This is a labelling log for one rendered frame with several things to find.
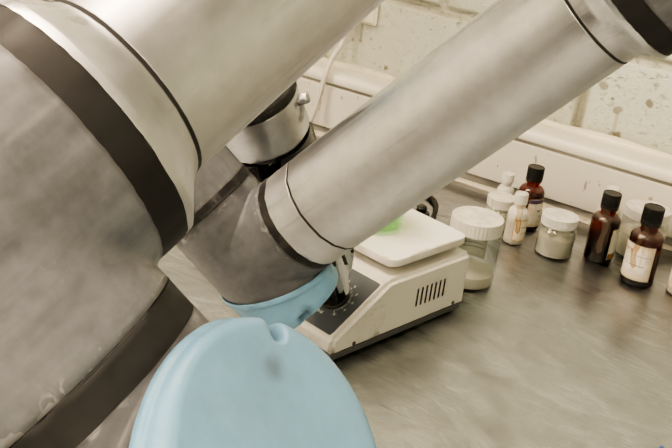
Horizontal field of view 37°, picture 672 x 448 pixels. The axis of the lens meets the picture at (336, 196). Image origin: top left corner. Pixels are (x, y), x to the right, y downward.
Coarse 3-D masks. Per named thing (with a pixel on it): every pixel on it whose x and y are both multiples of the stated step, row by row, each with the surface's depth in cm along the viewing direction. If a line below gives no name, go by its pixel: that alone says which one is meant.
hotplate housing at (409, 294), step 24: (360, 264) 100; (408, 264) 101; (432, 264) 102; (456, 264) 104; (384, 288) 97; (408, 288) 99; (432, 288) 102; (456, 288) 106; (360, 312) 96; (384, 312) 98; (408, 312) 101; (432, 312) 104; (312, 336) 95; (336, 336) 94; (360, 336) 96; (384, 336) 100
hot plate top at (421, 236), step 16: (416, 224) 106; (432, 224) 107; (368, 240) 101; (384, 240) 101; (400, 240) 102; (416, 240) 102; (432, 240) 103; (448, 240) 103; (464, 240) 105; (368, 256) 99; (384, 256) 98; (400, 256) 98; (416, 256) 99
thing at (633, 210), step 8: (632, 200) 127; (640, 200) 127; (648, 200) 128; (632, 208) 124; (640, 208) 125; (624, 216) 126; (632, 216) 124; (640, 216) 123; (664, 216) 123; (624, 224) 125; (632, 224) 124; (640, 224) 124; (664, 224) 124; (624, 232) 126; (664, 232) 124; (624, 240) 126; (664, 240) 125; (616, 248) 127; (624, 248) 126
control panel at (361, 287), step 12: (360, 276) 98; (360, 288) 97; (372, 288) 97; (348, 300) 97; (360, 300) 96; (324, 312) 96; (336, 312) 96; (348, 312) 96; (312, 324) 96; (324, 324) 95; (336, 324) 95
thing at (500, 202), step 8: (496, 192) 130; (504, 192) 131; (488, 200) 129; (496, 200) 128; (504, 200) 128; (512, 200) 128; (488, 208) 129; (496, 208) 128; (504, 208) 128; (504, 216) 128; (504, 224) 129
